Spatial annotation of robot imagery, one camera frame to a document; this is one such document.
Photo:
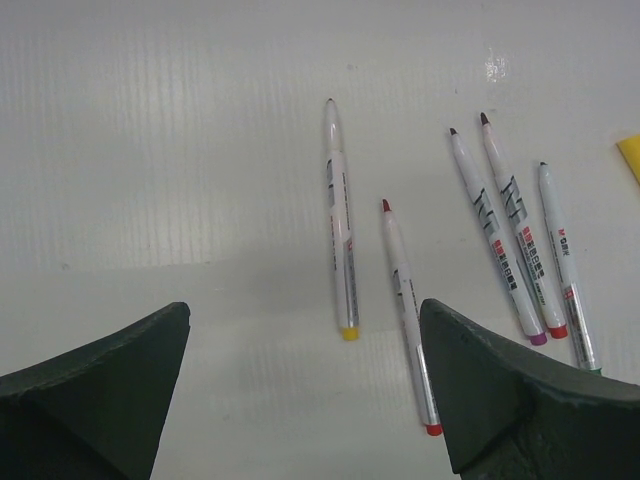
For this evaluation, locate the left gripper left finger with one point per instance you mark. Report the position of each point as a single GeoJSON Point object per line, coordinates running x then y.
{"type": "Point", "coordinates": [97, 411]}

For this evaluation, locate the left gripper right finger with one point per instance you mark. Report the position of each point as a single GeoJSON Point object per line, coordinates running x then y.
{"type": "Point", "coordinates": [509, 412]}

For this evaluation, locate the yellow-end white marker pen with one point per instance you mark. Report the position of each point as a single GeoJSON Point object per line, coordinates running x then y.
{"type": "Point", "coordinates": [347, 309]}

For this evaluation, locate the yellow pen cap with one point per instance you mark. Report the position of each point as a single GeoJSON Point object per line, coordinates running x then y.
{"type": "Point", "coordinates": [629, 148]}

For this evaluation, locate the red-end marker pen left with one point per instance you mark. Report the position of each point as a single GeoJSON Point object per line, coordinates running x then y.
{"type": "Point", "coordinates": [403, 287]}

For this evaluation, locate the red-end marker pen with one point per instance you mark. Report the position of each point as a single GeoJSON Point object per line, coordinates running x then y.
{"type": "Point", "coordinates": [403, 287]}
{"type": "Point", "coordinates": [521, 224]}

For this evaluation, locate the purple-end white marker pen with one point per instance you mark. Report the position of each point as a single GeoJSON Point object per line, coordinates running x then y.
{"type": "Point", "coordinates": [499, 245]}

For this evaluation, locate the red-end marker pen middle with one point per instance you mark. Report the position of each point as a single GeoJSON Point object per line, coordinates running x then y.
{"type": "Point", "coordinates": [521, 224]}

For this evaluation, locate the green-end white marker pen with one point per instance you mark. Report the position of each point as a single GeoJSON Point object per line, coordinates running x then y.
{"type": "Point", "coordinates": [556, 225]}

